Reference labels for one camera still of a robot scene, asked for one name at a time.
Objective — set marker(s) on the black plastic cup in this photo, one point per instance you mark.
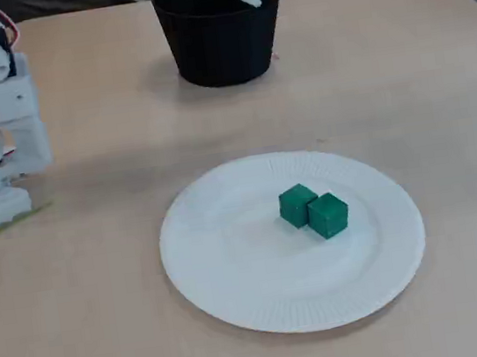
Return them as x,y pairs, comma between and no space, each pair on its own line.
219,43

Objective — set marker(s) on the green block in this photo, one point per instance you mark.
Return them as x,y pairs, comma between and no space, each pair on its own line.
328,215
295,206

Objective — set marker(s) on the green base tape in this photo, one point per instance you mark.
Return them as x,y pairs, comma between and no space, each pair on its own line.
9,223

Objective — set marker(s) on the white paper plate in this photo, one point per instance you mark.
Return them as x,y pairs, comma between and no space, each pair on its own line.
302,285

